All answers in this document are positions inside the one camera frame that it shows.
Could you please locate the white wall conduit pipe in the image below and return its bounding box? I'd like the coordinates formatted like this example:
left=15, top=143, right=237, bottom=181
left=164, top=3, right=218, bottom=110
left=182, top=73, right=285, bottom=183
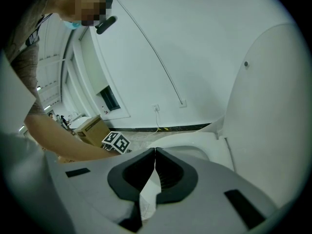
left=111, top=0, right=187, bottom=108

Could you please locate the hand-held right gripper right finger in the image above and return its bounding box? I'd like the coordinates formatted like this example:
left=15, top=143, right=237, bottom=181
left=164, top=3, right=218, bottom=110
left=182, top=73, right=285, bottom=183
left=155, top=147, right=199, bottom=206

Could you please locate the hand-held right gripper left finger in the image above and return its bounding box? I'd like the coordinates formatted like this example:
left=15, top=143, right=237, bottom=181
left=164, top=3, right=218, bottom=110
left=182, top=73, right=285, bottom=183
left=107, top=148, right=156, bottom=233

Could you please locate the person's left forearm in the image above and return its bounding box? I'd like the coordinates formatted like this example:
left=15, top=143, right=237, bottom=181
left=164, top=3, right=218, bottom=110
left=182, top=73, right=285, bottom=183
left=24, top=111, right=122, bottom=163

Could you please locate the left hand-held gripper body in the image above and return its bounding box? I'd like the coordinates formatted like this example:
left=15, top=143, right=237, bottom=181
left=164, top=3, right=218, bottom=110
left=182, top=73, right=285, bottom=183
left=101, top=131, right=133, bottom=155

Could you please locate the white toilet bowl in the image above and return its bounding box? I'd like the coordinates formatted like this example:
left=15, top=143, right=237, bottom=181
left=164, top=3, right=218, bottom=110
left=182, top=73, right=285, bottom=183
left=145, top=116, right=236, bottom=173

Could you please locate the black baseboard strip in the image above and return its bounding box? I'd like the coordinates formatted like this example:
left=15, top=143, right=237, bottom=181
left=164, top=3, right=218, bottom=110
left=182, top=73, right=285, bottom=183
left=107, top=123, right=212, bottom=133

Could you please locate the person's grey shirt torso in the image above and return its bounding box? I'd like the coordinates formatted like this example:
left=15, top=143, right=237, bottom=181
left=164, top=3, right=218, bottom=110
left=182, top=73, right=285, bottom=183
left=3, top=0, right=60, bottom=116

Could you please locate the white power cable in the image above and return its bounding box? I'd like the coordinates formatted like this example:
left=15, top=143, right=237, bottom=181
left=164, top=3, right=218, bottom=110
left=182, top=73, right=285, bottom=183
left=136, top=109, right=162, bottom=139

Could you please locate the brown cardboard box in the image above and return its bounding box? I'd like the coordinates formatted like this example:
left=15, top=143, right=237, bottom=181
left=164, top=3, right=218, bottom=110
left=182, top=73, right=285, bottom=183
left=74, top=115, right=112, bottom=149

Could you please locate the blue face mask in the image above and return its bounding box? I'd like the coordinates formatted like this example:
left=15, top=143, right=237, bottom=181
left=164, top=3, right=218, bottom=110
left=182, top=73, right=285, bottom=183
left=63, top=20, right=82, bottom=30

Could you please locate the dark wall window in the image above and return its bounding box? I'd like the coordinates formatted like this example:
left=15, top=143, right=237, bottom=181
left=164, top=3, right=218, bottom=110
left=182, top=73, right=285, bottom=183
left=99, top=85, right=121, bottom=112

